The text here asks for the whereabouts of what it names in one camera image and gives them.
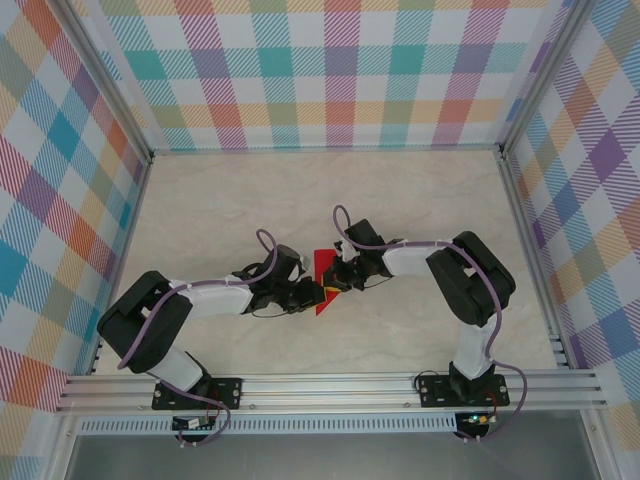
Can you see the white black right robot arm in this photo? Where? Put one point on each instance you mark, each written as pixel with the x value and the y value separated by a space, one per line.
pixel 410 260

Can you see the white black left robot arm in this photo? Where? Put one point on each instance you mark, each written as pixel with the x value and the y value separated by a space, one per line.
pixel 215 295

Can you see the grey metal sheet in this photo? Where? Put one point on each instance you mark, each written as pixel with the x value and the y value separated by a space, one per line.
pixel 325 457

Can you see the dark small circuit board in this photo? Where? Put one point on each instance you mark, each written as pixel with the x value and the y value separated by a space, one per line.
pixel 192 424

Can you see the circuit board with green light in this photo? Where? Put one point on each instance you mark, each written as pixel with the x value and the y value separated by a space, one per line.
pixel 477 419

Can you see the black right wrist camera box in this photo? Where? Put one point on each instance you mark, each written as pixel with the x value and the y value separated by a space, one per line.
pixel 365 234

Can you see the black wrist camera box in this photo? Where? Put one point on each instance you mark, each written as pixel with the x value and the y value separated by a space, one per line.
pixel 365 234
pixel 287 260

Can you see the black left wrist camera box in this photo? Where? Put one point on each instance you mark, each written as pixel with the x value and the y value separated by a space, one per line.
pixel 287 260

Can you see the wide aluminium mounting rail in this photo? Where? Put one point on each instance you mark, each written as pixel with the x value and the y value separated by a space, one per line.
pixel 325 390

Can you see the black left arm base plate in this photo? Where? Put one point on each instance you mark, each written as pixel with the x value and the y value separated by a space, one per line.
pixel 227 392

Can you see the long aluminium table edge rail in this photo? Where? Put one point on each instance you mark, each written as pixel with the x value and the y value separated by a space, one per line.
pixel 325 148

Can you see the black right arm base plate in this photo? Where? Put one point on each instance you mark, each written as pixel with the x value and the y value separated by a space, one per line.
pixel 430 390

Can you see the aluminium table side rail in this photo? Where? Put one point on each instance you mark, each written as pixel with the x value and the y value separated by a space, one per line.
pixel 121 265
pixel 525 225

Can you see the aluminium frame post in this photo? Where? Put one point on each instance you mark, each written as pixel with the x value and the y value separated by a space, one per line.
pixel 542 75
pixel 102 75

